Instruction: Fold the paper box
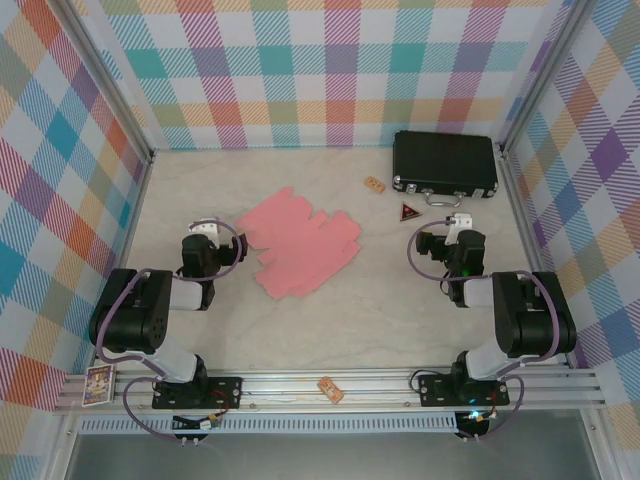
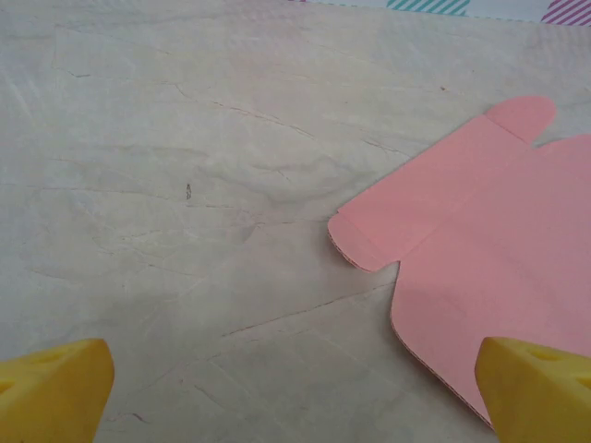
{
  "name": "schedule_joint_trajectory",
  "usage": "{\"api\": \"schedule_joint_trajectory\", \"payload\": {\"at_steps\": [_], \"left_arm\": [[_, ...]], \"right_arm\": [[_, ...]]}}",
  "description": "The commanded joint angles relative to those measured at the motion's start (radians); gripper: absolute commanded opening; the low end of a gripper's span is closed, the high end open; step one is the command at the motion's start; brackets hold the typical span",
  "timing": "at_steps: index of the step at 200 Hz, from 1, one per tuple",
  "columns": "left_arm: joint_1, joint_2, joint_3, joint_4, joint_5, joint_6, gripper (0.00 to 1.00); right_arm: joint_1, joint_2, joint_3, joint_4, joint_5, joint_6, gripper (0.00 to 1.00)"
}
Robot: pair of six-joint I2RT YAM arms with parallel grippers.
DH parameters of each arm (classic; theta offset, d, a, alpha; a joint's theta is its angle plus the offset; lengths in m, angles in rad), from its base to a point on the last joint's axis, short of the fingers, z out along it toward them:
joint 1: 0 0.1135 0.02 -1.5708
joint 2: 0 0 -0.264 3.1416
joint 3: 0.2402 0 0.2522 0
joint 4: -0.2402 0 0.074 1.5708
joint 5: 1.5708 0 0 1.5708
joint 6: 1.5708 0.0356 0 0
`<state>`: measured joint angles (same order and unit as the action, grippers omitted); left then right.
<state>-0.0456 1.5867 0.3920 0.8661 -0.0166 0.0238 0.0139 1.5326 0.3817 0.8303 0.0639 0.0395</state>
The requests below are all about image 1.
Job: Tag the pink paper box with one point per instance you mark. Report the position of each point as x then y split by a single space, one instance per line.
305 245

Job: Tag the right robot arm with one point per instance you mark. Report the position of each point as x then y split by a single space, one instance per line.
540 320

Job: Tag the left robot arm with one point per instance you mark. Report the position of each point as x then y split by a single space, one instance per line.
130 310

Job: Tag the red triangular badge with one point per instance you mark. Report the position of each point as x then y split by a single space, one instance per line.
409 213

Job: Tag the small orange tile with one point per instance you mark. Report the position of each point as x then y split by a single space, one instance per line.
374 184

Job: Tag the black carrying case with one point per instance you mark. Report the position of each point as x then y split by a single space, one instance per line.
442 157

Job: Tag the grey metal shelf panel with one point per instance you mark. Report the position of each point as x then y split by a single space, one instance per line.
320 457

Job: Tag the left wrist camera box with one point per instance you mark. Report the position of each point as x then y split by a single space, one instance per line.
205 229

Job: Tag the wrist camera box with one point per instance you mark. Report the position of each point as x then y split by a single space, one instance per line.
205 229
460 221

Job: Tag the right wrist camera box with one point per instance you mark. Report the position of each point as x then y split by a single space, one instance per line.
460 221

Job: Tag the aluminium side rail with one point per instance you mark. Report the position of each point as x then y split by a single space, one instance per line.
516 200
142 185

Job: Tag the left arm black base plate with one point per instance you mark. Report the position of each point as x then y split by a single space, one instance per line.
225 392

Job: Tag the long aluminium mounting rail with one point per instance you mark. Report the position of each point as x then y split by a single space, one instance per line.
285 387

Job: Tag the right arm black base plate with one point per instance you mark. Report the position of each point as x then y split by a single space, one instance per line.
435 392

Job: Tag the orange tag on rail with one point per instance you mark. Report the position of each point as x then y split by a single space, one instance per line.
330 390

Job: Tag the picture card on rail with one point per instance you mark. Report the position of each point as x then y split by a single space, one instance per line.
99 385

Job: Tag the aluminium frame post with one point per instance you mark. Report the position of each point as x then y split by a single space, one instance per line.
541 75
108 75

